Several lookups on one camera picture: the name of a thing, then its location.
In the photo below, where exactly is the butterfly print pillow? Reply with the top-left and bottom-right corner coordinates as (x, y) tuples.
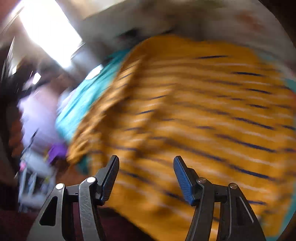
(80, 0), (185, 45)

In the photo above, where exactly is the yellow striped shirt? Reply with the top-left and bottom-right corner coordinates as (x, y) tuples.
(66, 35), (296, 241)

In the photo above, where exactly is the purple plastic thing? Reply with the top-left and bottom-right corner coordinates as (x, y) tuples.
(47, 142), (69, 163)

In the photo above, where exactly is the bright window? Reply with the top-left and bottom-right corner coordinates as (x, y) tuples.
(18, 0), (84, 68)

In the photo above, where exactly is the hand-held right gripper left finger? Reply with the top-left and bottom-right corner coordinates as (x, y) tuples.
(26, 155), (120, 241)

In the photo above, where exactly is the pale pink cloth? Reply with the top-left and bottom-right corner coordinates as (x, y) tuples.
(18, 88), (70, 152)

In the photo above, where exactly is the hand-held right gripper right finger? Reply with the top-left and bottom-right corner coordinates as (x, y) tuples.
(173, 156), (266, 241)

